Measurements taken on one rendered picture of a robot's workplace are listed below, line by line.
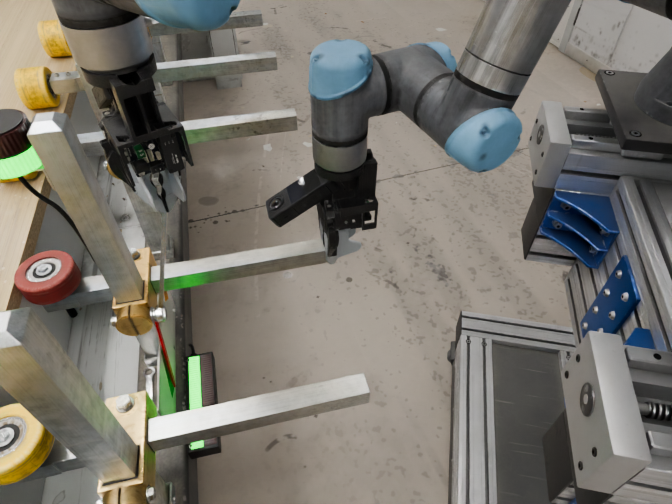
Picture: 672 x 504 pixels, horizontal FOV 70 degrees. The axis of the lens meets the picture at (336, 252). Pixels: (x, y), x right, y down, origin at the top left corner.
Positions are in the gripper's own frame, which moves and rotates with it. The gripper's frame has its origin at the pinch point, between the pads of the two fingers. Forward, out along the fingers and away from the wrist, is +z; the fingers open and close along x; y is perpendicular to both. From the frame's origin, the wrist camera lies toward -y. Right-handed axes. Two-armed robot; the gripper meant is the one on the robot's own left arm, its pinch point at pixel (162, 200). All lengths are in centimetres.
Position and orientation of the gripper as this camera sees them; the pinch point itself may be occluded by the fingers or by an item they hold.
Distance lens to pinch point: 68.2
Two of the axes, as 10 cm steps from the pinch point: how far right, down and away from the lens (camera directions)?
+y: 5.5, 6.0, -5.8
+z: 0.0, 6.9, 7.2
